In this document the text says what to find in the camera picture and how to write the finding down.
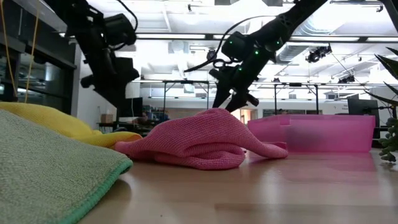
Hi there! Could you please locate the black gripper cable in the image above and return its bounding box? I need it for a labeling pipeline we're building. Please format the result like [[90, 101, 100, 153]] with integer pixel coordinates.
[[183, 15, 274, 73], [116, 0, 139, 50]]

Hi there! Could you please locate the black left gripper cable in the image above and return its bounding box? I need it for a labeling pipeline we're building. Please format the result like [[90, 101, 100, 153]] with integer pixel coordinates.
[[116, 0, 139, 50]]

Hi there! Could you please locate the black workstation frame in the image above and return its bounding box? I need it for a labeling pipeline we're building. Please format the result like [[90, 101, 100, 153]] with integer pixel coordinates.
[[161, 79, 211, 116], [273, 82, 320, 116]]

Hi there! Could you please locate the pink microfiber towel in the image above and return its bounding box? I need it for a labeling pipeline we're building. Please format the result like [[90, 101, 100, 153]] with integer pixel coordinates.
[[114, 108, 289, 171]]

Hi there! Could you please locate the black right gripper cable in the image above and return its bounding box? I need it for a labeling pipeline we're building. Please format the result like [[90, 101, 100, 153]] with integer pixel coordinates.
[[183, 15, 274, 73]]

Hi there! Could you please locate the potted succulent plant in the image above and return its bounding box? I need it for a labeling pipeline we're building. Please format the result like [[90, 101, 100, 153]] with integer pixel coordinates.
[[365, 46, 398, 162]]

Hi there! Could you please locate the green towel with white label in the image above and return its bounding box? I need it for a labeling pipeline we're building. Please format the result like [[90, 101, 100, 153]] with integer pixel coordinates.
[[0, 108, 134, 224]]

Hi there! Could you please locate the black computer monitor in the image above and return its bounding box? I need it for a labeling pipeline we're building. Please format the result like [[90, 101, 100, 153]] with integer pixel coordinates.
[[117, 97, 143, 118], [347, 98, 380, 116]]

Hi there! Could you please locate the yellow microfiber towel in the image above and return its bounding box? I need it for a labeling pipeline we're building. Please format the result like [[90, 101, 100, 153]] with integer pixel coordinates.
[[0, 101, 143, 149]]

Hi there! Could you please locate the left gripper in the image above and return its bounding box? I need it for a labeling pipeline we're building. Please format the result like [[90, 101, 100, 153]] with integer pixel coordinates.
[[80, 55, 141, 113]]

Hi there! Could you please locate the thin yellow cord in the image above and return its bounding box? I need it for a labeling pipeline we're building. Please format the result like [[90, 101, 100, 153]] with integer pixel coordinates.
[[0, 0, 41, 103]]

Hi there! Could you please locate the black ceiling camera rig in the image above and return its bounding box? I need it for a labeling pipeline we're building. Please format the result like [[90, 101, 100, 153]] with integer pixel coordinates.
[[306, 45, 332, 63]]

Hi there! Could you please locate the pink plastic bin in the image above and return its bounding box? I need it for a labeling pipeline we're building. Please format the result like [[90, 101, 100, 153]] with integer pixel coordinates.
[[248, 114, 376, 153]]

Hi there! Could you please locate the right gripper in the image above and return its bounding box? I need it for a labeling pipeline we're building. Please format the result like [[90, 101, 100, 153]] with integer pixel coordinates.
[[208, 62, 261, 113]]

